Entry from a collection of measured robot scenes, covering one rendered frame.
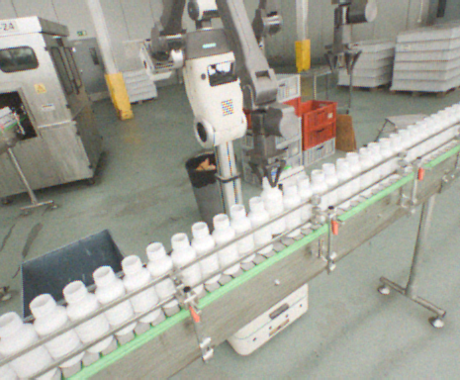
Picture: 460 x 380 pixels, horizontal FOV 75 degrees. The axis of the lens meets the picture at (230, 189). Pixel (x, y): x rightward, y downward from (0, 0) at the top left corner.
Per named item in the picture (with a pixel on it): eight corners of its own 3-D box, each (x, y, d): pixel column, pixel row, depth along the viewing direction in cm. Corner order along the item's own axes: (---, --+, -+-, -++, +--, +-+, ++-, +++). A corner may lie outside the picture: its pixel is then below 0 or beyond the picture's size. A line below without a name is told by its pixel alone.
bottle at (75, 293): (93, 360, 63) (63, 305, 55) (81, 343, 67) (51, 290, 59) (119, 339, 67) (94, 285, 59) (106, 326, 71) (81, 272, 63)
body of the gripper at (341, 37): (336, 48, 107) (336, 25, 103) (361, 47, 99) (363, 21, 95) (323, 50, 104) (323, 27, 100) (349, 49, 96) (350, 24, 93)
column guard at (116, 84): (120, 120, 762) (107, 74, 712) (116, 118, 793) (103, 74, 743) (136, 116, 780) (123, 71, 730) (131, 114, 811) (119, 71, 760)
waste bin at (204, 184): (213, 242, 259) (200, 175, 230) (189, 222, 293) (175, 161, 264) (254, 221, 279) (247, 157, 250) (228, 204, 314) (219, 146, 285)
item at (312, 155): (305, 168, 367) (304, 151, 357) (280, 160, 398) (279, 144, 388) (335, 152, 397) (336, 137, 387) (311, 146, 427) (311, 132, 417)
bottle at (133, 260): (146, 329, 68) (126, 274, 61) (132, 317, 72) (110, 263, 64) (166, 311, 72) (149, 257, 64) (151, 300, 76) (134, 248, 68)
